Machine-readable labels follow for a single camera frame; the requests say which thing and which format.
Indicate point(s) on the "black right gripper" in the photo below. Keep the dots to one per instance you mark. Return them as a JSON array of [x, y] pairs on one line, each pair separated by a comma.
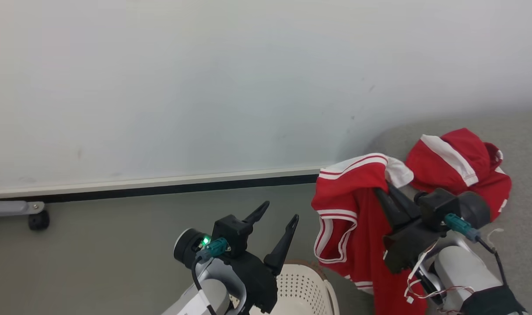
[[410, 247]]

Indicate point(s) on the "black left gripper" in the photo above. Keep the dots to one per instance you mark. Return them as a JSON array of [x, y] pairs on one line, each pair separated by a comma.
[[259, 280]]

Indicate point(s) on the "red garment thin striped trim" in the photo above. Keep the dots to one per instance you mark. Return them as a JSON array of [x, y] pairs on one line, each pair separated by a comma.
[[362, 245]]

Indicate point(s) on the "grey fabric sofa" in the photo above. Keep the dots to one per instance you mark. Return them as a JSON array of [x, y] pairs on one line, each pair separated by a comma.
[[524, 144]]

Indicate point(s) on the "cream perforated laundry basket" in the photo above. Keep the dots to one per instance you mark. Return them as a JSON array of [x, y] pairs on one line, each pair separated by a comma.
[[301, 288]]

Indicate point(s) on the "white and black baseboard strip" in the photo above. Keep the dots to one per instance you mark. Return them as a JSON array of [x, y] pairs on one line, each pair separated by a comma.
[[161, 186]]

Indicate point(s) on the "black caster wheel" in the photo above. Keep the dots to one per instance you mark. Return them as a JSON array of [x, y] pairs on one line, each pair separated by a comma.
[[39, 220]]

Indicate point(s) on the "grey metal furniture leg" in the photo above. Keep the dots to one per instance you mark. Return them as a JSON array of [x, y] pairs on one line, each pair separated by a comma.
[[8, 208]]

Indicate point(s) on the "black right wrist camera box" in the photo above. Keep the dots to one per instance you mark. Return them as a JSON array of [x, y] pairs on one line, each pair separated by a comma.
[[436, 205]]

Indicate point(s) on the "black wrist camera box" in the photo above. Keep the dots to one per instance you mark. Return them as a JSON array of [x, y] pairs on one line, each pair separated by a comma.
[[436, 205], [231, 232]]

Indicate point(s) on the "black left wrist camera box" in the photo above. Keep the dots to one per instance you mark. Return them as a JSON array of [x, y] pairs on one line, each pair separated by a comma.
[[231, 232]]

